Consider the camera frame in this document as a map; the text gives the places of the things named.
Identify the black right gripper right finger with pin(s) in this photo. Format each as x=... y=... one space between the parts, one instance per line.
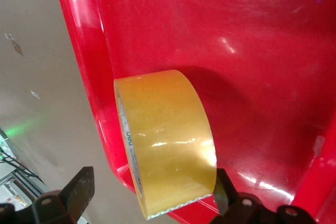
x=225 y=197

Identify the yellow packing tape roll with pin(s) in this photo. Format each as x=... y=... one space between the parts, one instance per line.
x=162 y=134

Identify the small brown tape patch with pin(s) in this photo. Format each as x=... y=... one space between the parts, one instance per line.
x=18 y=48

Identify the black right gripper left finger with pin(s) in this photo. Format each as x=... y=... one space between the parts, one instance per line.
x=78 y=195

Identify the small clear tape piece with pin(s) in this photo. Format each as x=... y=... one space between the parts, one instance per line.
x=8 y=36
x=34 y=94

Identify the empty red plastic tray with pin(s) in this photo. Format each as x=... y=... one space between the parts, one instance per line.
x=236 y=51

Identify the aluminium frame profile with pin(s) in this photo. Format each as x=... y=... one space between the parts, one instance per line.
x=15 y=179

